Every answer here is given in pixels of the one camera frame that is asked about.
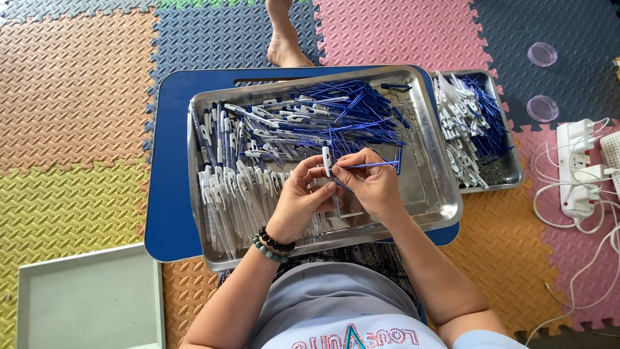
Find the person's left hand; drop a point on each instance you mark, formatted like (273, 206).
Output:
(290, 208)

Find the person's right hand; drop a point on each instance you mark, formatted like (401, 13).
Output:
(380, 194)

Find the person's left fingers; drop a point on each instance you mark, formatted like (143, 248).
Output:
(312, 177)

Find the person's right fingers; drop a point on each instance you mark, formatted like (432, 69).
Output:
(353, 167)

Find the thin blue ink refill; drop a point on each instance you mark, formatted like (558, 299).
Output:
(373, 165)

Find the clear pen barrel white clip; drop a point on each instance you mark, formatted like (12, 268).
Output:
(327, 156)

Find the pile of blue ink refills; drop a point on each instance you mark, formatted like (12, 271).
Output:
(489, 121)
(361, 111)

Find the pile of small metal springs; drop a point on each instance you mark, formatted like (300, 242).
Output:
(494, 172)
(410, 121)

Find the large steel tray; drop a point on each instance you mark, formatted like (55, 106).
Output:
(428, 194)

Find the pile of assembled blue pens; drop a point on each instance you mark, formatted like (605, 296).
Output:
(242, 128)

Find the row of empty pen barrels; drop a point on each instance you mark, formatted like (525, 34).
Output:
(227, 203)

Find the black white patterned trousers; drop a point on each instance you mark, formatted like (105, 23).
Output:
(368, 257)

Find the heap of white clip barrels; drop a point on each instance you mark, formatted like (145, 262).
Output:
(455, 126)

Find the light blue printed shirt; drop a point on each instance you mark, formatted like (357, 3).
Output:
(329, 300)

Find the person's bare foot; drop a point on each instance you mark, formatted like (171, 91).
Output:
(286, 43)

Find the blue lap table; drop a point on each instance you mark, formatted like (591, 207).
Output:
(169, 169)

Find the small steel tray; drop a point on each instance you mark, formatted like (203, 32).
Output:
(511, 169)

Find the clear round plastic lid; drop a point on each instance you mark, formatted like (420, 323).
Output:
(542, 108)
(542, 54)

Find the white charger plug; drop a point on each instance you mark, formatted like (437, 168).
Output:
(590, 193)
(581, 130)
(598, 173)

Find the pale grey plastic tray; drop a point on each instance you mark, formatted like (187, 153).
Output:
(92, 300)

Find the colourful foam puzzle mat tiles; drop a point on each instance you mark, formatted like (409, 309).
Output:
(72, 97)

